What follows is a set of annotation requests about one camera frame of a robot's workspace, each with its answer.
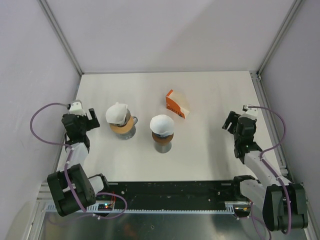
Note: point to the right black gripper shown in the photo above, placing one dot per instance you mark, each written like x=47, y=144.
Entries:
x=233, y=117

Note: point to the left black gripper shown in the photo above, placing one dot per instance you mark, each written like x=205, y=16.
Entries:
x=92, y=123

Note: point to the white paper coffee filter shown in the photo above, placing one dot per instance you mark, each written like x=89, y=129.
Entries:
x=116, y=114

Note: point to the glass server pitcher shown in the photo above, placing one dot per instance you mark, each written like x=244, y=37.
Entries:
x=127, y=131

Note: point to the orange coffee filter box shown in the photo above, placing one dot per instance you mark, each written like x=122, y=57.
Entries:
x=177, y=103

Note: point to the glass carafe with brown band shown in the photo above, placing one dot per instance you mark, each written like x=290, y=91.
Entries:
x=162, y=148

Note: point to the clear glass dripper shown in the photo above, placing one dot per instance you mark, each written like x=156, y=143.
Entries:
x=127, y=117

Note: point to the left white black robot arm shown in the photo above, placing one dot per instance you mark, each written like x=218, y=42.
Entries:
x=71, y=189

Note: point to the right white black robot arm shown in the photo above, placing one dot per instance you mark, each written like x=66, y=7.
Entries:
x=283, y=203

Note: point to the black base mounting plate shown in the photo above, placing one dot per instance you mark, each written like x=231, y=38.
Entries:
x=178, y=195

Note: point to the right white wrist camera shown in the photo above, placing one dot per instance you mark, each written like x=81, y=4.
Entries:
x=250, y=112

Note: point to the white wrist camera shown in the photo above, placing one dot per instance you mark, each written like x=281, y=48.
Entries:
x=76, y=108
x=250, y=112

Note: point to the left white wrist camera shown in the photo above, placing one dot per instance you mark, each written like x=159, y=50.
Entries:
x=76, y=108

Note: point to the white slotted cable duct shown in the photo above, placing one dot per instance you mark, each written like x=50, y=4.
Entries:
x=104, y=208

